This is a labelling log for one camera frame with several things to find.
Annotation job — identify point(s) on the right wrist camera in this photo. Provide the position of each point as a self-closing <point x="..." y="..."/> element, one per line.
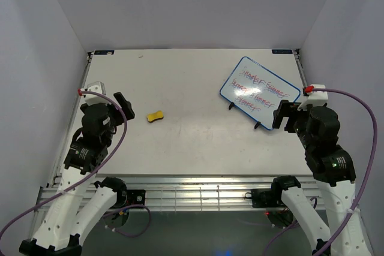
<point x="313" y="96"/>

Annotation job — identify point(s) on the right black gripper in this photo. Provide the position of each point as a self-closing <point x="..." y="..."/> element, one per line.
<point x="286" y="108"/>

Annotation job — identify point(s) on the blue corner label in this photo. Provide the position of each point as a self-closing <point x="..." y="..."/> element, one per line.
<point x="282" y="51"/>
<point x="104" y="52"/>

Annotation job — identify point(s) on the left blue corner label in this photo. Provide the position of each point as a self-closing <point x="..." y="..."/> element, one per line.
<point x="104" y="52"/>

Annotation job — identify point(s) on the blue-framed whiteboard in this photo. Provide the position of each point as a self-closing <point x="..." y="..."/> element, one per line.
<point x="257" y="91"/>

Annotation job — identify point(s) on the yellow bone-shaped eraser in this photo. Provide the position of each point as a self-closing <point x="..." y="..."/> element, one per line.
<point x="155" y="116"/>

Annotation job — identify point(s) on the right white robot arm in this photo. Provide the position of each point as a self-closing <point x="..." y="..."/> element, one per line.
<point x="332" y="168"/>

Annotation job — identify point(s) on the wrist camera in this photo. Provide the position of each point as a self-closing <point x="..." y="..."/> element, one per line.
<point x="95" y="91"/>
<point x="313" y="96"/>

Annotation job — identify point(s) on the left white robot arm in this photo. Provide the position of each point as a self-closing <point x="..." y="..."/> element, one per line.
<point x="82" y="200"/>

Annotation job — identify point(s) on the right blue corner label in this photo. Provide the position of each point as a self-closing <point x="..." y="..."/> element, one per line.
<point x="282" y="51"/>

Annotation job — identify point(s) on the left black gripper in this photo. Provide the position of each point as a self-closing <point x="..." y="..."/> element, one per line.
<point x="126" y="105"/>

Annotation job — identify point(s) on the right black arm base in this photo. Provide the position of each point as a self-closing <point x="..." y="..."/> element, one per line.
<point x="264" y="198"/>

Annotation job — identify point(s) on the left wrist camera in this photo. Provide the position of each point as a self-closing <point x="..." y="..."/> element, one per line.
<point x="95" y="91"/>

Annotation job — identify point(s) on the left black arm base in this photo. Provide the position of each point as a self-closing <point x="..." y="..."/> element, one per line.
<point x="130" y="197"/>

